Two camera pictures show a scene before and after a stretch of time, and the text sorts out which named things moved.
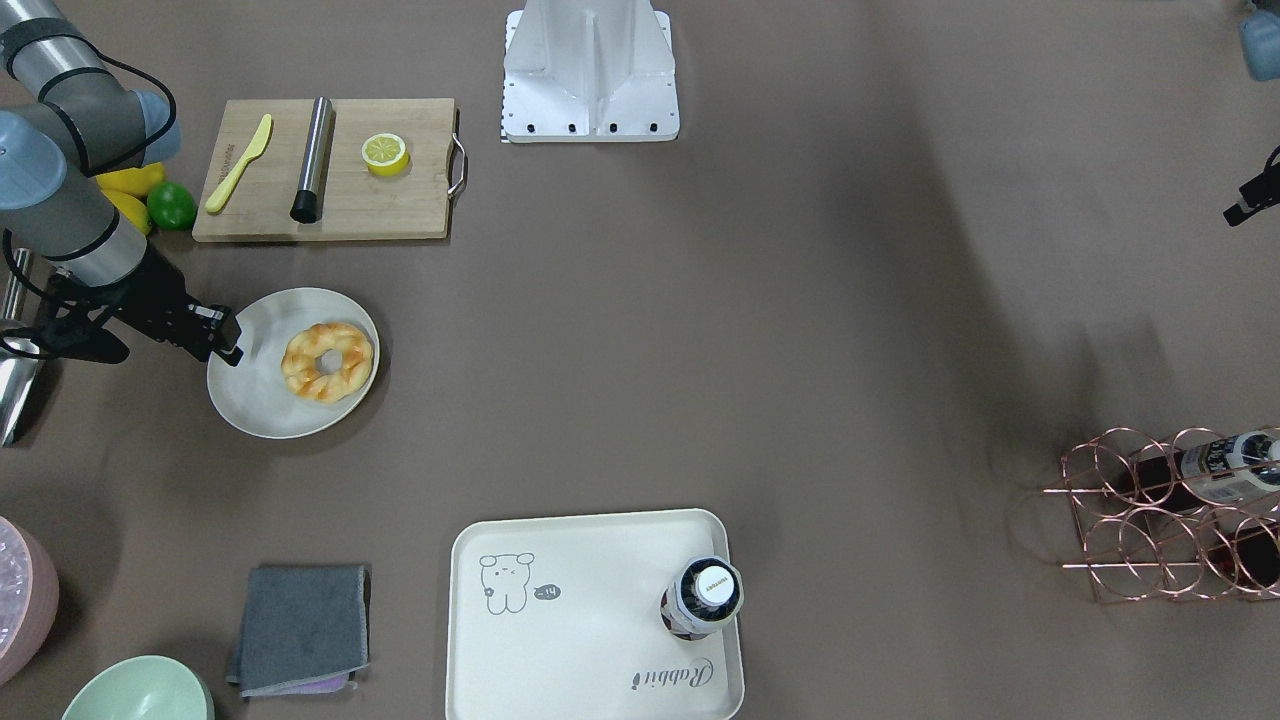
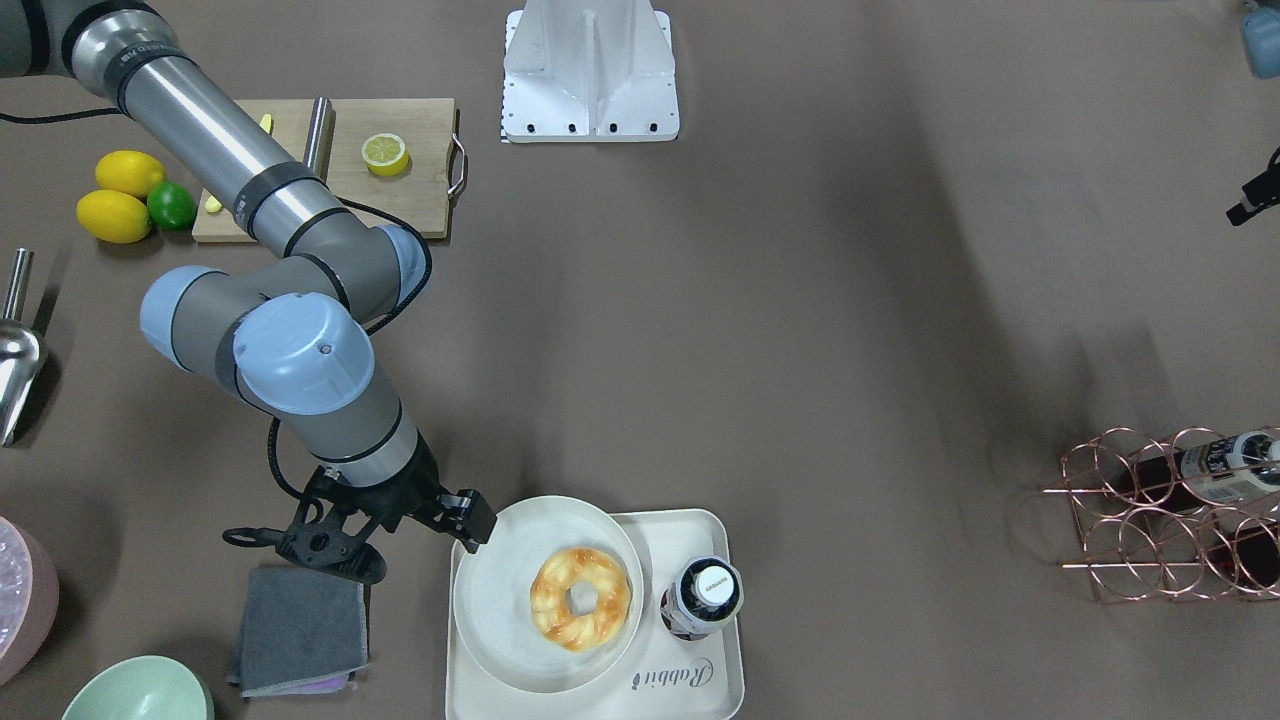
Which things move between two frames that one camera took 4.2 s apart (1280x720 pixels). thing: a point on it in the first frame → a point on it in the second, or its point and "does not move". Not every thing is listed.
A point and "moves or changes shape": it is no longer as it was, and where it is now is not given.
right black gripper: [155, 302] → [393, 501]
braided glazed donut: [303, 374] moves or changes shape
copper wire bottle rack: [1196, 513] does not move
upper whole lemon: [135, 180] does not move
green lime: [172, 206] does not move
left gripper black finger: [1264, 191] does not move
